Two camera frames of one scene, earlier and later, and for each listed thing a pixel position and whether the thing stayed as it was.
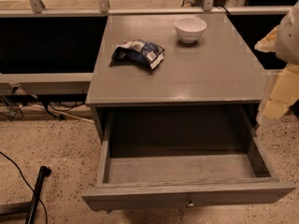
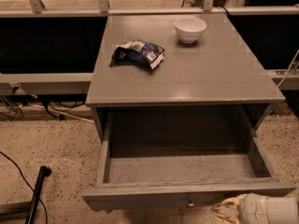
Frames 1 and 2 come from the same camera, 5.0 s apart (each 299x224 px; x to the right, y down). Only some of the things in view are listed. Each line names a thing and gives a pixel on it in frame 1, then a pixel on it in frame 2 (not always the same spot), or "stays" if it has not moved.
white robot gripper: [288, 44] → [252, 208]
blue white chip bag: [137, 51] stays
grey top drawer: [163, 158] stays
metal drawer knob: [191, 204] stays
